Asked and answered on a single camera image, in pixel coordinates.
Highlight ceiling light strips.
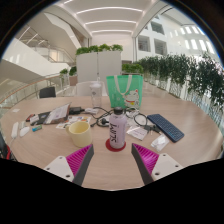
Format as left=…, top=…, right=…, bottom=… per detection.
left=74, top=5, right=144, bottom=34

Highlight pale yellow mug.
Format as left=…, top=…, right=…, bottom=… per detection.
left=64, top=120, right=93, bottom=148

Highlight black power adapter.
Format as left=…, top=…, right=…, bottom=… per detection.
left=68, top=106, right=85, bottom=115

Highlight potted green plants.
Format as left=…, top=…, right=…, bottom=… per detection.
left=59, top=65, right=78, bottom=87

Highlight pink drink bottle black cap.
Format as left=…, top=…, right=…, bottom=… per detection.
left=108, top=106, right=128, bottom=150

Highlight clear plastic packet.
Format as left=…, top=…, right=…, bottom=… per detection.
left=150, top=133, right=170, bottom=153

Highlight small white device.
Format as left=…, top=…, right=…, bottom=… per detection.
left=19, top=125, right=31, bottom=138

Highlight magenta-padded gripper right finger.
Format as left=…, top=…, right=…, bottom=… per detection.
left=130, top=143, right=184, bottom=186

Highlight long white remote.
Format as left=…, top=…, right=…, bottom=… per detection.
left=10, top=121, right=20, bottom=140

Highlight clear plastic cup with lid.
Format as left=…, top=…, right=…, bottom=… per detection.
left=88, top=77, right=103, bottom=109

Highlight small teal item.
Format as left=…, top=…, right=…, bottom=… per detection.
left=31, top=124, right=43, bottom=133

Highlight black chair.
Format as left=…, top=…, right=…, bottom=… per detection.
left=38, top=86, right=57, bottom=99

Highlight row of green trees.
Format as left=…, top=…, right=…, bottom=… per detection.
left=136, top=51, right=224, bottom=128

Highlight dark blue keyboard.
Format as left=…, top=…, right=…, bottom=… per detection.
left=146, top=113, right=185, bottom=143

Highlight white planter partition with plants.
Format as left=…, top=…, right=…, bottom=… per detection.
left=75, top=43, right=124, bottom=98

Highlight black cable bundle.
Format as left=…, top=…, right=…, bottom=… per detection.
left=89, top=106, right=149, bottom=129

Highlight low green hedge planter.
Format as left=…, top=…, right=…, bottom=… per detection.
left=121, top=62, right=145, bottom=75

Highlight flat round red coaster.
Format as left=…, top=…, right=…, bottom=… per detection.
left=105, top=138, right=127, bottom=153

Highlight white tissue packet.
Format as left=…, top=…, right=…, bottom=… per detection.
left=126, top=125, right=149, bottom=141

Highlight white chair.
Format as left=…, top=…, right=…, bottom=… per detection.
left=74, top=81, right=108, bottom=98

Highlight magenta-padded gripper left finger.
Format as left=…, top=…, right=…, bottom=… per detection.
left=43, top=143, right=95, bottom=187

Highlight white power adapter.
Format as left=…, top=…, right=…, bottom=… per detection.
left=83, top=107, right=100, bottom=115

